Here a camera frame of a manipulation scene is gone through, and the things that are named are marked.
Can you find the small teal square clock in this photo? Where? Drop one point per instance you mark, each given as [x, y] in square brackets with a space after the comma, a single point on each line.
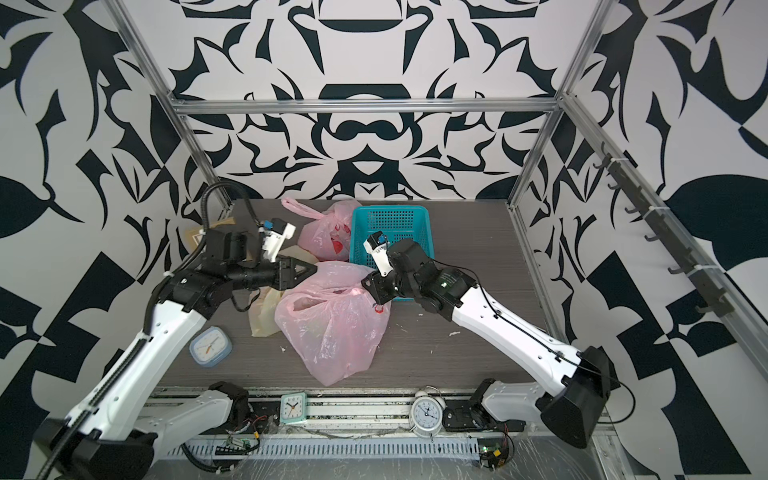
[293, 408]

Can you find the blue square timer clock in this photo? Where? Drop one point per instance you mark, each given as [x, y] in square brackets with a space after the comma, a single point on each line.
[210, 347]

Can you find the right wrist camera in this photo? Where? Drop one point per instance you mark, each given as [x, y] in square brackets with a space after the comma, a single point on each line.
[376, 245]

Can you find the wall hook rail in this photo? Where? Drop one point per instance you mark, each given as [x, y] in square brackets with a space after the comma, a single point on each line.
[719, 294]

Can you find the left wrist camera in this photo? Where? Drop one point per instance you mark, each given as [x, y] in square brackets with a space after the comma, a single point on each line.
[274, 233]

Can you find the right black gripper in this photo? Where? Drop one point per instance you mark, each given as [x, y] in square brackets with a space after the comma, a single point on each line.
[375, 288]

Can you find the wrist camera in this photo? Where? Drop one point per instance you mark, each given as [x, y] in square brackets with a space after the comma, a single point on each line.
[376, 245]
[274, 233]

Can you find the teal plastic basket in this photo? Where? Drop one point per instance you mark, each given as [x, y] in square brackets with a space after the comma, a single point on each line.
[395, 222]

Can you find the wooden picture frame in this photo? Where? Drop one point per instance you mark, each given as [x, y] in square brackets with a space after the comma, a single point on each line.
[201, 237]

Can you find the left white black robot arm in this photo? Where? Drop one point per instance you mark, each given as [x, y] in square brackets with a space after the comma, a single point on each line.
[102, 437]

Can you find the small pink plastic bag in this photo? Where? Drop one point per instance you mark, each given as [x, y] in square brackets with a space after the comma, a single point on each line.
[328, 234]

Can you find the right circuit board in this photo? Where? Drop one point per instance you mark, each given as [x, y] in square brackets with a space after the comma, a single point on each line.
[495, 456]

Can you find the left circuit board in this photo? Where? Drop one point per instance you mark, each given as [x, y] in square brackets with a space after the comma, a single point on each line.
[235, 446]

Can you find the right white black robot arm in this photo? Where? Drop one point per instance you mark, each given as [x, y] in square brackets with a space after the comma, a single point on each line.
[572, 386]

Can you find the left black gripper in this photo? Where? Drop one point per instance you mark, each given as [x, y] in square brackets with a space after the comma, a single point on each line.
[288, 274]

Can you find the circuit board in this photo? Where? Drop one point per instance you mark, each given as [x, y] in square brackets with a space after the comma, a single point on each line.
[495, 456]
[235, 446]

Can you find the round silver alarm clock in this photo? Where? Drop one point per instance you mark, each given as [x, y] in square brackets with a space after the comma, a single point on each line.
[426, 414]

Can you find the white slotted cable duct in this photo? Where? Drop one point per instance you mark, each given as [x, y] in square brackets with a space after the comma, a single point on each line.
[290, 448]

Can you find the yellow plastic bag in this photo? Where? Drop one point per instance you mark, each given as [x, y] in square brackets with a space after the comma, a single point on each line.
[261, 314]

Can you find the large pink plastic bag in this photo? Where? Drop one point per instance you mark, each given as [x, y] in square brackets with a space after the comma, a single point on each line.
[332, 322]

